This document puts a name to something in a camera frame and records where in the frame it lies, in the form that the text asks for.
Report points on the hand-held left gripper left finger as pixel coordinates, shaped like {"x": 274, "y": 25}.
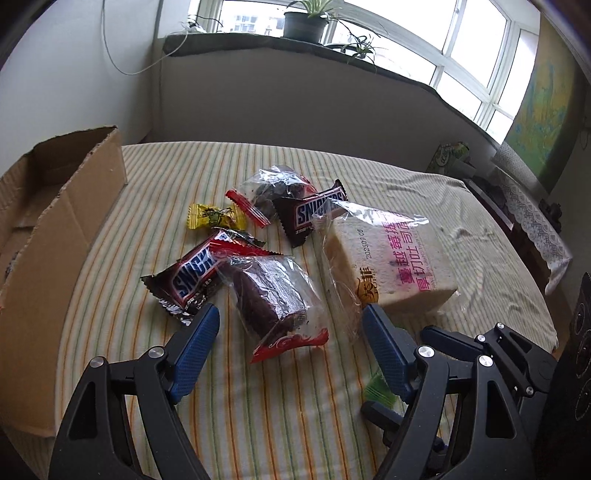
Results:
{"x": 196, "y": 355}

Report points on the sliced bread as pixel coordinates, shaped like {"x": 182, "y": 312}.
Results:
{"x": 397, "y": 258}

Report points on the brown cardboard box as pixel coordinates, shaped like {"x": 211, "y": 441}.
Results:
{"x": 69, "y": 230}

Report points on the brown chocolate bar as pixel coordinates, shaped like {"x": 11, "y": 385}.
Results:
{"x": 309, "y": 212}
{"x": 194, "y": 274}

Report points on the yellow green wall map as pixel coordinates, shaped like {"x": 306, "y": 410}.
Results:
{"x": 540, "y": 115}

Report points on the green snack packet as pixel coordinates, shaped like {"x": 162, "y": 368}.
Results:
{"x": 376, "y": 390}

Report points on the small trailing plant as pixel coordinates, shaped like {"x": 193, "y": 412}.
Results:
{"x": 358, "y": 48}

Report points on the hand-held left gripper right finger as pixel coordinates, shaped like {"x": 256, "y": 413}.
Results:
{"x": 385, "y": 355}

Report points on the white lace tablecloth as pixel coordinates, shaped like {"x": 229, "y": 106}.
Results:
{"x": 531, "y": 217}

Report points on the white framed window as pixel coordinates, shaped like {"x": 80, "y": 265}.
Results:
{"x": 475, "y": 46}

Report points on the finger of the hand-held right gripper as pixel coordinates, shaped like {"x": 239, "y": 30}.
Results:
{"x": 381, "y": 412}
{"x": 450, "y": 339}

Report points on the green gift bag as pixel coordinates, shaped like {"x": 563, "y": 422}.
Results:
{"x": 445, "y": 157}

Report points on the yellow candy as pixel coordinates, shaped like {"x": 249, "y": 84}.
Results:
{"x": 207, "y": 216}

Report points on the dark ornament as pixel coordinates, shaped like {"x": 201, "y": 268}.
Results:
{"x": 551, "y": 210}

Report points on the clear packet dark cake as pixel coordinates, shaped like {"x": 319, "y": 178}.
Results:
{"x": 268, "y": 295}
{"x": 272, "y": 184}

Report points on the potted spider plant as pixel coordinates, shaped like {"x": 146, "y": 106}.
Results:
{"x": 302, "y": 25}

